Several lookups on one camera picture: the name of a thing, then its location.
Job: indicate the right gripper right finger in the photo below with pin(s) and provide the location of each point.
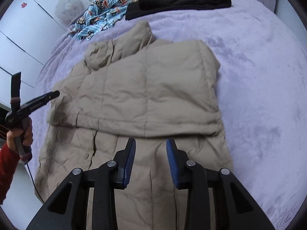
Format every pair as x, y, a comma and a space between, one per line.
177, 161

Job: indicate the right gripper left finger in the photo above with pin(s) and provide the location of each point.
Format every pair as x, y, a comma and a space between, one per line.
124, 160

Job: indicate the finger of the black upright left gripper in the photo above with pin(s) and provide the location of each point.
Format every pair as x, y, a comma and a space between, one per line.
15, 92

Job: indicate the beige puffer jacket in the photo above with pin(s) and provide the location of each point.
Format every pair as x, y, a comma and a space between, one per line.
137, 86

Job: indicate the red sleeve left forearm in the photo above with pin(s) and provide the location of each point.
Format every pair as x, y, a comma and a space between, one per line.
8, 164

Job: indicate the person's left hand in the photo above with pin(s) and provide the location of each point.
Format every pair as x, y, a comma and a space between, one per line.
13, 133

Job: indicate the white wardrobe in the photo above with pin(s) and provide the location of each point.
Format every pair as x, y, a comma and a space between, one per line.
29, 31

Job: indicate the round pale cushion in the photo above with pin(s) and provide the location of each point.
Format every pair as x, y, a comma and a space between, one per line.
67, 10

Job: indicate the lavender plush bed blanket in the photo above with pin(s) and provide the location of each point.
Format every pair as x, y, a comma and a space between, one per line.
261, 94

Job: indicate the blue monkey print garment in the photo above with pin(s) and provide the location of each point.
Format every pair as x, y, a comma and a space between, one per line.
101, 15

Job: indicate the black folded garment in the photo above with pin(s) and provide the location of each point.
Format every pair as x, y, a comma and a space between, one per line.
142, 8

